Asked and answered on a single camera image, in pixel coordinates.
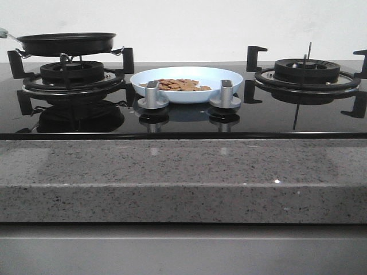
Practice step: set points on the light blue plate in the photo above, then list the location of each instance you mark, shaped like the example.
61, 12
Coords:
205, 76

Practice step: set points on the brown meat pieces pile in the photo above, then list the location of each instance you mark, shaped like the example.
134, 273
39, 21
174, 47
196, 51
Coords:
181, 84

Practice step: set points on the black frying pan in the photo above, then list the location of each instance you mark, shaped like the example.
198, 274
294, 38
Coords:
72, 44

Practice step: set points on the left silver stove knob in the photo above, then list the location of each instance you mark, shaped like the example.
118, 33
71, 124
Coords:
152, 99

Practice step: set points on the silver stove knob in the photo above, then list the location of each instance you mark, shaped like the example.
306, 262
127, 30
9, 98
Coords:
225, 99
152, 99

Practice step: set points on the right silver stove knob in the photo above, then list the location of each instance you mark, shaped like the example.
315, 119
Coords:
225, 99

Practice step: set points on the left black pan support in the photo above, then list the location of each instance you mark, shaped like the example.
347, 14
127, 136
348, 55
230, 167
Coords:
68, 94

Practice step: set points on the black glass cooktop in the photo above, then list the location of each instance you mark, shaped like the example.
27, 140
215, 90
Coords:
264, 114

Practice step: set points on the right black gas burner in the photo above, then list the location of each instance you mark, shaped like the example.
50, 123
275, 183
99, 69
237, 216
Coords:
314, 71

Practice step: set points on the black gas burner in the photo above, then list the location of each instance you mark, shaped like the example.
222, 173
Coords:
78, 72
314, 71

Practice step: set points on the left black gas burner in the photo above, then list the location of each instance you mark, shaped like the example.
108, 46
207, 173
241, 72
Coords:
78, 72

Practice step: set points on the wire pan trivet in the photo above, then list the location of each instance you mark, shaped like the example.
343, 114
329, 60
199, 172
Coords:
67, 56

